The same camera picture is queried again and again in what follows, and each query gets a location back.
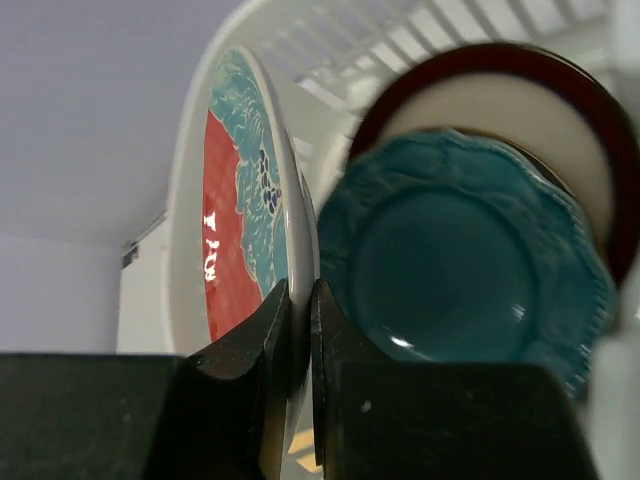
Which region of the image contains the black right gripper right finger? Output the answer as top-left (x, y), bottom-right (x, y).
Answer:
top-left (310, 280), bottom-right (597, 479)

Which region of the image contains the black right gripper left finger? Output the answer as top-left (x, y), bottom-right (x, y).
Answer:
top-left (1, 282), bottom-right (290, 479)

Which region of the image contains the teal scalloped plate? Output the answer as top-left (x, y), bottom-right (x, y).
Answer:
top-left (318, 130), bottom-right (618, 399)

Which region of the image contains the red teal flower plate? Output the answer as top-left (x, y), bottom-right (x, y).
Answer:
top-left (202, 46), bottom-right (316, 446)

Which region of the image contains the dark red rimmed plate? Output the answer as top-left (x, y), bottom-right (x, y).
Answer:
top-left (348, 43), bottom-right (639, 284)

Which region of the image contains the white plastic dish bin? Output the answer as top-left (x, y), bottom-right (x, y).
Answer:
top-left (117, 0), bottom-right (640, 480)

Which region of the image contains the orange round plate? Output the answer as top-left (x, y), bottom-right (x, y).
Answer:
top-left (288, 428), bottom-right (322, 474)

